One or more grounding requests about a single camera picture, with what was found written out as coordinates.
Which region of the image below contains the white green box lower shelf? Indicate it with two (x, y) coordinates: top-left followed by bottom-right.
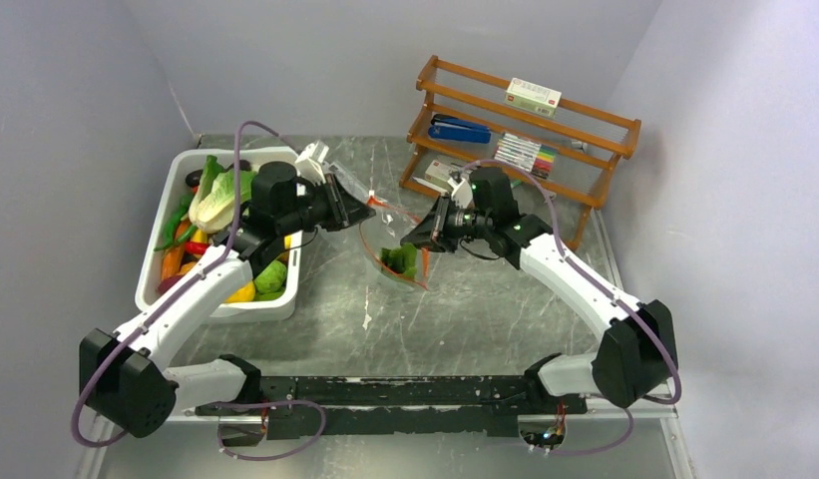
(423, 160), (461, 191)

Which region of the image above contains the green chili pepper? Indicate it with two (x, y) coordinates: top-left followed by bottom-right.
(154, 193), (194, 251)

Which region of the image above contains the green romaine lettuce leaf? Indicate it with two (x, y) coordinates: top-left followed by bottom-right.
(379, 243), (418, 279)

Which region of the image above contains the red chili pepper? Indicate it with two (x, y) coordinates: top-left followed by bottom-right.
(183, 241), (210, 256)

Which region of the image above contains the green white cabbage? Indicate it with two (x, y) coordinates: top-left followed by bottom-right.
(188, 155), (256, 234)

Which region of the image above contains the coloured marker set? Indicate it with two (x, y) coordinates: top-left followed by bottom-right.
(494, 133), (558, 180)

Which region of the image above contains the wooden desk shelf rack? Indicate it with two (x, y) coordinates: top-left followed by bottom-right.
(399, 55), (642, 248)

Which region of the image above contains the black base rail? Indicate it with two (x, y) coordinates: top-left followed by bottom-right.
(196, 375), (587, 440)

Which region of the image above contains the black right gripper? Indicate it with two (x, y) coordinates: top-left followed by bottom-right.
(400, 192), (493, 253)

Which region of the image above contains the yellow lemon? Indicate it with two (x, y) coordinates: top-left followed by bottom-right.
(224, 281), (256, 304)

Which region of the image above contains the packaged protractor ruler set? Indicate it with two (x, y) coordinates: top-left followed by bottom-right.
(325, 162), (372, 204)

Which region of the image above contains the white plastic bin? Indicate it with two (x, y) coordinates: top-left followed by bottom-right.
(134, 149), (303, 324)

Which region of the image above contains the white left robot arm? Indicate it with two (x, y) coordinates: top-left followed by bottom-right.
(72, 162), (375, 443)

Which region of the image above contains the white green box top shelf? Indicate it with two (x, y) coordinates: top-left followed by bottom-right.
(505, 78), (562, 118)

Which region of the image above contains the clear zip top bag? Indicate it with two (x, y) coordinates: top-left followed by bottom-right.
(358, 190), (430, 292)

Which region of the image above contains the white green box shelf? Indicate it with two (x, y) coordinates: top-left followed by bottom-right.
(505, 78), (562, 118)
(423, 160), (461, 191)

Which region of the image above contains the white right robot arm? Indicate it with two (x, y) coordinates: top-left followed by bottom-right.
(401, 161), (681, 413)

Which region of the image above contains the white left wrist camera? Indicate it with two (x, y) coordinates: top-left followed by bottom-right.
(294, 140), (329, 186)

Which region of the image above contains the orange carrot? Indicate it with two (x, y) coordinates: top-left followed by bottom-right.
(160, 221), (192, 281)

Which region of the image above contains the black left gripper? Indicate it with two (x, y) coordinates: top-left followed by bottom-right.
(278, 173), (376, 237)

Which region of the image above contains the white marker pen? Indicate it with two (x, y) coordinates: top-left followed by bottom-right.
(412, 177), (447, 195)

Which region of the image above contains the blue stapler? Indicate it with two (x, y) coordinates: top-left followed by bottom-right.
(427, 114), (492, 145)

